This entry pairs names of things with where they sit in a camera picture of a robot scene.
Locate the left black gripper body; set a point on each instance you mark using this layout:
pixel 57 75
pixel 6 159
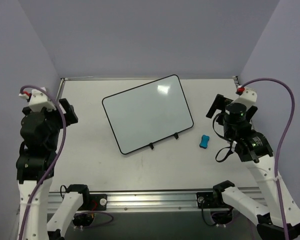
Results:
pixel 69 113

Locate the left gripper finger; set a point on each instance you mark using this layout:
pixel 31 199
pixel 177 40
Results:
pixel 70 118
pixel 67 107

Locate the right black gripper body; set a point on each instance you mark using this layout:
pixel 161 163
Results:
pixel 215 105

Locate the blue whiteboard eraser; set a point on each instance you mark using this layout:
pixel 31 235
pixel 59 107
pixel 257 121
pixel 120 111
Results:
pixel 204 141

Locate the white whiteboard black frame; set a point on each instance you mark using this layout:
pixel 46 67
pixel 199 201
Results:
pixel 143 115

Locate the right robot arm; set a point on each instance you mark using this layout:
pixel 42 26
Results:
pixel 279 218

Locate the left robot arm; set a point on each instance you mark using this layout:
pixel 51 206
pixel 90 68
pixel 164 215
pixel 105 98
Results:
pixel 35 170

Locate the left aluminium side rail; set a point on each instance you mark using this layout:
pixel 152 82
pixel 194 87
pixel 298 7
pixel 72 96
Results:
pixel 60 89

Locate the aluminium side rail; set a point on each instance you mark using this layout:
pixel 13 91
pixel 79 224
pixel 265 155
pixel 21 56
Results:
pixel 60 89
pixel 236 80

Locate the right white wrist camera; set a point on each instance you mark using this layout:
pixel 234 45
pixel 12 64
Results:
pixel 246 96

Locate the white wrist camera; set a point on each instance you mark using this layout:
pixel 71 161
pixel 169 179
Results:
pixel 37 101
pixel 246 96

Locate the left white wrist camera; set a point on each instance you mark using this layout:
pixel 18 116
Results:
pixel 37 101

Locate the right aluminium side rail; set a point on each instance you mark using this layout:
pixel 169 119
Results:
pixel 236 80

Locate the back aluminium rail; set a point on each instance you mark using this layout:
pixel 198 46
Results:
pixel 77 78

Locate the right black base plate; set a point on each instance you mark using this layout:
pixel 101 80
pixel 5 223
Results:
pixel 206 200

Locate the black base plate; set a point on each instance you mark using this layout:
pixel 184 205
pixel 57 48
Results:
pixel 206 200
pixel 96 202

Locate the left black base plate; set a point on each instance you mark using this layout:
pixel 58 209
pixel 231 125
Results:
pixel 96 202

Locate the aluminium front rail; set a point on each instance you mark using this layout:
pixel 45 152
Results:
pixel 152 201

